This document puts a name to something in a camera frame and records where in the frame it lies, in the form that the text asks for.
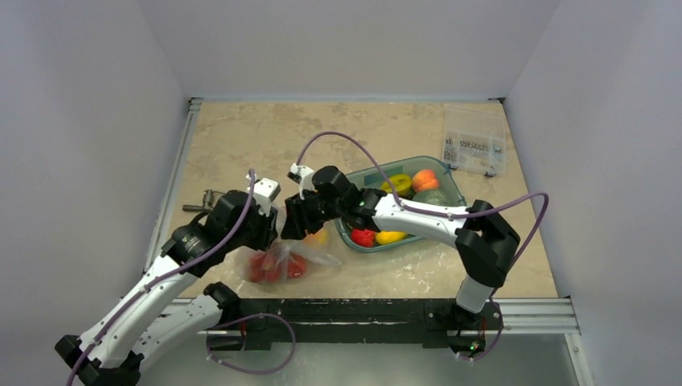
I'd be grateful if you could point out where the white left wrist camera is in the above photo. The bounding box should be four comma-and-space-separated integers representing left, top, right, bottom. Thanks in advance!
247, 176, 281, 217

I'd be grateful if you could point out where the red fake lychee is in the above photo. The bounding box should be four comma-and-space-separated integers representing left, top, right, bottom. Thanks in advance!
350, 229, 376, 248

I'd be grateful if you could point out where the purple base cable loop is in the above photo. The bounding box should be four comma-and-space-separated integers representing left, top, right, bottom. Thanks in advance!
205, 310, 297, 375

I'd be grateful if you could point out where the grey metal tap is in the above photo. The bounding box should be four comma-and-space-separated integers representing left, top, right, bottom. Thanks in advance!
182, 189, 220, 214

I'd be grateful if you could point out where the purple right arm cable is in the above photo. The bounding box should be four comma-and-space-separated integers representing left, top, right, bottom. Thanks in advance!
295, 131, 550, 268

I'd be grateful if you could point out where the red fake cherry bunch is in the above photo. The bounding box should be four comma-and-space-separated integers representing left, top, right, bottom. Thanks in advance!
246, 252, 285, 284

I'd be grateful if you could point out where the aluminium frame rail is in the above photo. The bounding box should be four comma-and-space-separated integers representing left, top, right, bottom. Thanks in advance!
495, 298, 580, 335

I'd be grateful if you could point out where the orange yellow fake mango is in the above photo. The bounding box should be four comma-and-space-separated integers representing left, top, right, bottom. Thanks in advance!
302, 228, 330, 250

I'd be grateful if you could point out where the yellow green fake starfruit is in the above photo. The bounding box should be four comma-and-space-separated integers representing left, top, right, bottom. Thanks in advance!
388, 174, 413, 197

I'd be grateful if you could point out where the red fake apple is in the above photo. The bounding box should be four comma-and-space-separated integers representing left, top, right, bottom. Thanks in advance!
286, 253, 308, 279

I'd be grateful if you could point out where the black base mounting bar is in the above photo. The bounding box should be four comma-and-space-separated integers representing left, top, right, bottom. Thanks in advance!
203, 282, 503, 358

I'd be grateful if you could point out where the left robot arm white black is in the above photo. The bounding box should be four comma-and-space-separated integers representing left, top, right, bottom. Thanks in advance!
55, 179, 279, 385

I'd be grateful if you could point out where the clear plastic bag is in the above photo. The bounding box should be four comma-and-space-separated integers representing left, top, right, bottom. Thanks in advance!
236, 227, 342, 285

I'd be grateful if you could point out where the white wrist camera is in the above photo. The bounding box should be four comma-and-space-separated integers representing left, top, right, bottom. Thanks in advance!
287, 163, 315, 199
247, 176, 281, 217

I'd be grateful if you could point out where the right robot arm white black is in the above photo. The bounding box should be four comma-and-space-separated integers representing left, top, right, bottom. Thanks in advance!
281, 164, 520, 327

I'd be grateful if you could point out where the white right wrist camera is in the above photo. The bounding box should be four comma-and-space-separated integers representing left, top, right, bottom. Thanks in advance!
287, 163, 315, 199

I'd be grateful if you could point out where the clear plastic screw box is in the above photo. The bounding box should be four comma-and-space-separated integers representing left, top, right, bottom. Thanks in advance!
442, 106, 507, 177

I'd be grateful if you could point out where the orange fake peach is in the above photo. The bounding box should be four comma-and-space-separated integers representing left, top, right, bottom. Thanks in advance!
412, 169, 440, 193

